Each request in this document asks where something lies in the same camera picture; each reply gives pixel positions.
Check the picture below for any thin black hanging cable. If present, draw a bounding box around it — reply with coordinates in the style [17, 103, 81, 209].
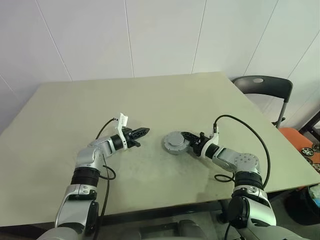
[94, 163, 111, 240]

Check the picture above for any orange tray with parts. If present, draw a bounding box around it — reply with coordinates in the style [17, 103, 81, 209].
[277, 127, 320, 173]

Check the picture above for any black waste bin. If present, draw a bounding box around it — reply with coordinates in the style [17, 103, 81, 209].
[291, 183, 320, 226]

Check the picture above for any black folding chair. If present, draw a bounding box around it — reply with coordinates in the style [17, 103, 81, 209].
[231, 75, 294, 130]

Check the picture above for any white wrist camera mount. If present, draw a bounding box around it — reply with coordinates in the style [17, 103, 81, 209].
[113, 112, 130, 151]
[201, 126, 220, 157]

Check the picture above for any round motor stator base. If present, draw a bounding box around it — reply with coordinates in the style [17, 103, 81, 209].
[162, 131, 191, 148]

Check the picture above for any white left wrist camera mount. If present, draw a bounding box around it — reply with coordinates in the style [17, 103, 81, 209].
[113, 112, 130, 151]

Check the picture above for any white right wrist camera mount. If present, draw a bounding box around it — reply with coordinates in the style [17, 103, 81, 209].
[201, 126, 220, 157]

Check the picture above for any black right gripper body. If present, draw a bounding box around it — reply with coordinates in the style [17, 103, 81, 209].
[190, 131, 210, 158]

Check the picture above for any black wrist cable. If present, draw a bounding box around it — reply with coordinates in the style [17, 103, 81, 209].
[95, 117, 120, 181]
[211, 114, 272, 188]

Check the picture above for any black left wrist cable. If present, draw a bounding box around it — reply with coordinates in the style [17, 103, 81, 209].
[95, 117, 120, 181]

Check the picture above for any crumpled white blue waste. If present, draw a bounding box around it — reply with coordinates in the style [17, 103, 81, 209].
[308, 186, 320, 208]

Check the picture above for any grey rounded shape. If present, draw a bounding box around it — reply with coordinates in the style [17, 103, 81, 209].
[178, 219, 208, 240]

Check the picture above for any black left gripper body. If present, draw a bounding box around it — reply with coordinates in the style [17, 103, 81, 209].
[123, 126, 141, 149]

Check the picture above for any black table frame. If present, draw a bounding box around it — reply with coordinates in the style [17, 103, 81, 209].
[99, 199, 235, 221]

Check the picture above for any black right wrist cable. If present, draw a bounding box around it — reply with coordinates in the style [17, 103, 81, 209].
[211, 114, 272, 188]

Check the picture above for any black metal rack frame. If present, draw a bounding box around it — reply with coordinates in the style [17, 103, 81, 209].
[298, 116, 320, 133]

